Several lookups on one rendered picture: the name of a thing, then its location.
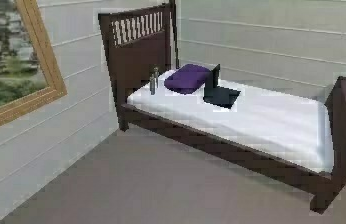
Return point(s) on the dark brown wooden bed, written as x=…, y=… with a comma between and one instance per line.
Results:
x=141, y=63

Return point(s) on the purple pillow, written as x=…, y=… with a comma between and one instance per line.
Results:
x=186, y=79

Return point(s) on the black open laptop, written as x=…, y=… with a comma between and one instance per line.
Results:
x=221, y=95

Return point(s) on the wooden framed window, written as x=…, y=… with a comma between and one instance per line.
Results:
x=11, y=60

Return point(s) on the grey metal bottle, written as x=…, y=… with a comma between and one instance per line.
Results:
x=156, y=75
x=152, y=85

